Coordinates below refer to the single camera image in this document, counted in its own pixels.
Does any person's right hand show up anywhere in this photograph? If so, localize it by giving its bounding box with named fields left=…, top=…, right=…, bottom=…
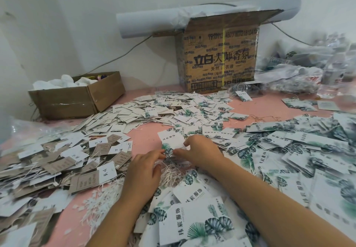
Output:
left=174, top=134, right=226, bottom=171

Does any person's left hand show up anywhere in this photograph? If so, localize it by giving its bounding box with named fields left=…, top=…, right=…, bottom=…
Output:
left=121, top=148, right=167, bottom=206

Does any pile of white strings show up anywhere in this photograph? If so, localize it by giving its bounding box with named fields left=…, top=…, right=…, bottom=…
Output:
left=78, top=163, right=192, bottom=239

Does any heap of small tags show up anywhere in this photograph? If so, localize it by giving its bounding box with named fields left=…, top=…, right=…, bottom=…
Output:
left=69, top=90, right=249, bottom=139

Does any pile of brown white tags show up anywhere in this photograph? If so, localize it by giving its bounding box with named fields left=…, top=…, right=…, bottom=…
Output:
left=0, top=126, right=134, bottom=247

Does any pile of green leaf tags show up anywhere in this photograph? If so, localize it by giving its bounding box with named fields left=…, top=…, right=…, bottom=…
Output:
left=133, top=113, right=356, bottom=247

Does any person's left forearm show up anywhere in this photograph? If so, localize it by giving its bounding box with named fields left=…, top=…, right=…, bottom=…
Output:
left=86, top=197, right=146, bottom=247

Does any person's right forearm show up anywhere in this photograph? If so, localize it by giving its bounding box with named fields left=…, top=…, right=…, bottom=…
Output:
left=208, top=158, right=356, bottom=247

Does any large printed cardboard box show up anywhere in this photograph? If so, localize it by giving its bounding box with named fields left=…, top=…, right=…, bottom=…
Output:
left=175, top=9, right=284, bottom=94

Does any small open cardboard box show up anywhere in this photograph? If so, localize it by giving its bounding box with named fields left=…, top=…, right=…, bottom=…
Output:
left=28, top=71, right=126, bottom=120

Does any white crumpled material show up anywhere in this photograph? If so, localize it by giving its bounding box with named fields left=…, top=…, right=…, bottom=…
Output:
left=32, top=74, right=99, bottom=90

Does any clear plastic bag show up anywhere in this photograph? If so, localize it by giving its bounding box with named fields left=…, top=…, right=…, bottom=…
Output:
left=7, top=117, right=55, bottom=145

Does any heap of clear plastic bags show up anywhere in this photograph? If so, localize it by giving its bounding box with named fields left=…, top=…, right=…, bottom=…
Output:
left=251, top=32, right=356, bottom=100

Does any white roll in plastic wrap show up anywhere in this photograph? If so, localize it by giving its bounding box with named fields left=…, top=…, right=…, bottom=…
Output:
left=116, top=0, right=302, bottom=39

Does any black cable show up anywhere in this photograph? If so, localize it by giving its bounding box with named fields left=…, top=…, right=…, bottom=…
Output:
left=82, top=35, right=152, bottom=75

